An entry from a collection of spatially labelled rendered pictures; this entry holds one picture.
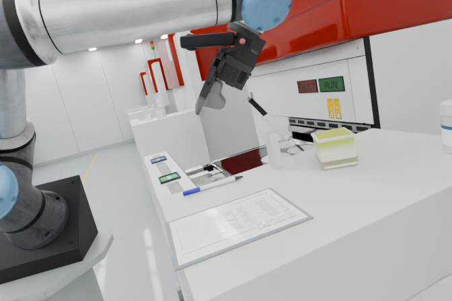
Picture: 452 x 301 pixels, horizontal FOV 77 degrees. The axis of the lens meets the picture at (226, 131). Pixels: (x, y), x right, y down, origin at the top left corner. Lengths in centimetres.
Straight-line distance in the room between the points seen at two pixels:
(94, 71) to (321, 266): 857
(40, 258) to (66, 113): 804
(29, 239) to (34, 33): 58
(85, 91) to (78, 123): 91
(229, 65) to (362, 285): 44
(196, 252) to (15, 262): 60
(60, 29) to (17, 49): 5
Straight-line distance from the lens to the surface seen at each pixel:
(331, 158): 63
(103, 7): 42
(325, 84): 103
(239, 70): 60
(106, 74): 878
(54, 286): 85
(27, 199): 80
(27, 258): 94
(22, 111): 76
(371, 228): 45
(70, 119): 886
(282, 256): 39
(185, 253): 44
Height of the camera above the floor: 119
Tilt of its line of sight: 10 degrees down
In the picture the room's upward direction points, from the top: 13 degrees counter-clockwise
